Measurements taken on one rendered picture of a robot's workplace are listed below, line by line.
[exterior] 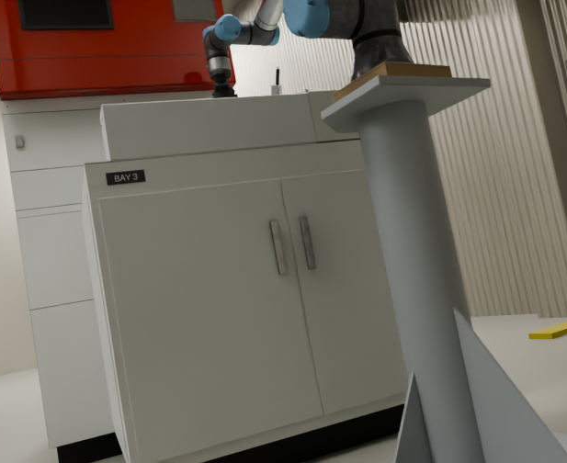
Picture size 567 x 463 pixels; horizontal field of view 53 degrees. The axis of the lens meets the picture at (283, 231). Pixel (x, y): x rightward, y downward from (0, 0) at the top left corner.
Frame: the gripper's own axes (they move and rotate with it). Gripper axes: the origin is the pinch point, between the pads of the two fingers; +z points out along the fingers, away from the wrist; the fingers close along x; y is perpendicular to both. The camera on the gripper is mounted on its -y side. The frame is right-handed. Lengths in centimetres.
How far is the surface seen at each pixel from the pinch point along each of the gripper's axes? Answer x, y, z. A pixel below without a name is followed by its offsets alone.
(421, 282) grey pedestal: -35, -65, 58
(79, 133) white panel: 51, 10, -10
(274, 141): -11.2, -35.9, 15.2
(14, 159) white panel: 72, 3, -2
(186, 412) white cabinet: 21, -47, 78
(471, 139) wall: -153, 173, -16
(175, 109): 12.6, -43.5, 5.0
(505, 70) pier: -159, 122, -42
